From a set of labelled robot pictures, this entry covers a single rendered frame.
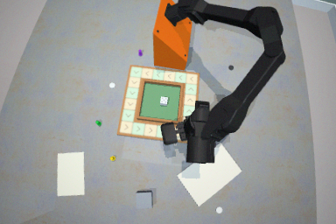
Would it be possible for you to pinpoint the white die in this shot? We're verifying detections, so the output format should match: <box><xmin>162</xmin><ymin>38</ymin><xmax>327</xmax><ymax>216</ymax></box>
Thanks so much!
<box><xmin>160</xmin><ymin>97</ymin><xmax>168</xmax><ymax>106</ymax></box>

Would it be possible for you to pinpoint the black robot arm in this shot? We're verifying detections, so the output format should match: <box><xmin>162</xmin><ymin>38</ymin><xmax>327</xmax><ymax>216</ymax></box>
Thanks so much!
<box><xmin>164</xmin><ymin>0</ymin><xmax>285</xmax><ymax>164</ymax></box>

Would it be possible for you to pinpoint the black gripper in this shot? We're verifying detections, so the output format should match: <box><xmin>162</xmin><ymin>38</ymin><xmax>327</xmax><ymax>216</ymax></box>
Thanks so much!
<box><xmin>160</xmin><ymin>115</ymin><xmax>195</xmax><ymax>145</ymax></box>

